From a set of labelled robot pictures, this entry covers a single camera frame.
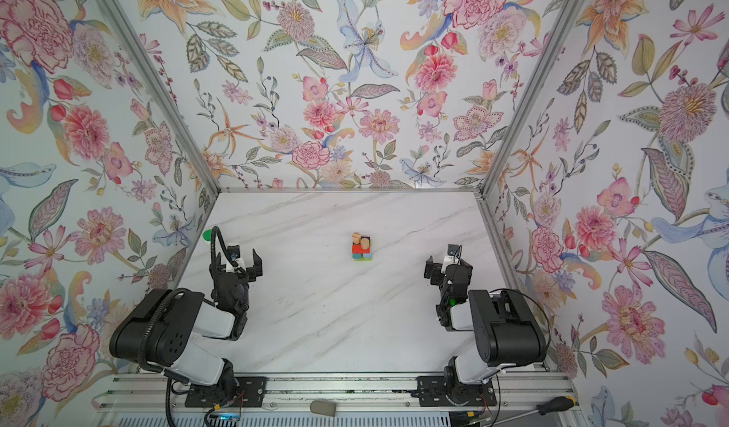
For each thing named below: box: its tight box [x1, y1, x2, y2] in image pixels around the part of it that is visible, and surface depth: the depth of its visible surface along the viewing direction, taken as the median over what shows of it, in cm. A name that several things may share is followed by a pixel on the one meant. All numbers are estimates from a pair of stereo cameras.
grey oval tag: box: [309, 400, 337, 417], surface depth 71 cm
